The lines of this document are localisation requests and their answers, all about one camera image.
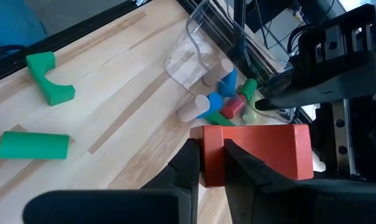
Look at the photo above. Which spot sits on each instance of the person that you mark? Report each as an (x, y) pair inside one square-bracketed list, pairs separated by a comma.
[(7, 18)]

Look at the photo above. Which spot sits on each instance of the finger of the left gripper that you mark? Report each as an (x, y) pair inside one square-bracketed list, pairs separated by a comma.
[(331, 84)]

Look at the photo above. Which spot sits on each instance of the green rectangular block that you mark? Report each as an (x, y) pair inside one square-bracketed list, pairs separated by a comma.
[(219, 119)]

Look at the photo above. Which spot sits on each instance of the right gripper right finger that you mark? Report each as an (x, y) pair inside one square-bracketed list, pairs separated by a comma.
[(300, 205)]

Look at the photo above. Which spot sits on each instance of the orange arch block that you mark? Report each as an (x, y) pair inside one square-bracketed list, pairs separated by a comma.
[(269, 149)]

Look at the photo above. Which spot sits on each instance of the clear plastic bin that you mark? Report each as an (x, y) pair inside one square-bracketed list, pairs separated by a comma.
[(188, 62)]

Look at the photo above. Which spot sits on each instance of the red cylinder block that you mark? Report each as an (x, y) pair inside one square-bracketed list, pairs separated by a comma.
[(233, 107)]

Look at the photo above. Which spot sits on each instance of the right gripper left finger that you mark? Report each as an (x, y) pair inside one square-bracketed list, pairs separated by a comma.
[(113, 208)]

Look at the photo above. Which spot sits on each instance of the green arch block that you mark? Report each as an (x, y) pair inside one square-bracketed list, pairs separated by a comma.
[(41, 77)]

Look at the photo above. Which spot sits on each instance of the blue cylinder block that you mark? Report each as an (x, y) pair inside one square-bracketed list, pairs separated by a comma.
[(229, 84), (214, 102)]

